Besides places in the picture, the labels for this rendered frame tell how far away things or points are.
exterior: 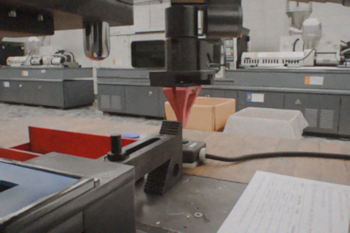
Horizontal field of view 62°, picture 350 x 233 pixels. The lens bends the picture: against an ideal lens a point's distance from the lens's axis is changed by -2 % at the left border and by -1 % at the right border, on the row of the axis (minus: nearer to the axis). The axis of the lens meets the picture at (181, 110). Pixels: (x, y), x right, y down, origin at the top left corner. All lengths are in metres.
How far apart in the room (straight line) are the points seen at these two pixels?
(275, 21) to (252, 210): 6.33
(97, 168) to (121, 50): 5.66
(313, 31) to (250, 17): 2.28
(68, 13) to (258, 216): 0.28
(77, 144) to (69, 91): 6.69
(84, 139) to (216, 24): 0.29
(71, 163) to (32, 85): 7.68
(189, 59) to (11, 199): 0.35
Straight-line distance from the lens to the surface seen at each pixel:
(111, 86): 6.07
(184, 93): 0.48
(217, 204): 0.39
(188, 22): 0.49
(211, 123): 2.44
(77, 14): 0.20
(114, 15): 0.23
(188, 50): 0.49
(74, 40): 9.70
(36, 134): 0.59
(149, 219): 0.35
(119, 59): 5.94
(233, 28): 0.50
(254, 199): 0.40
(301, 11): 5.21
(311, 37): 4.83
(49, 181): 0.24
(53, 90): 7.35
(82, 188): 0.22
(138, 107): 5.70
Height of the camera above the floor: 1.07
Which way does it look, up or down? 9 degrees down
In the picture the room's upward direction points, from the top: straight up
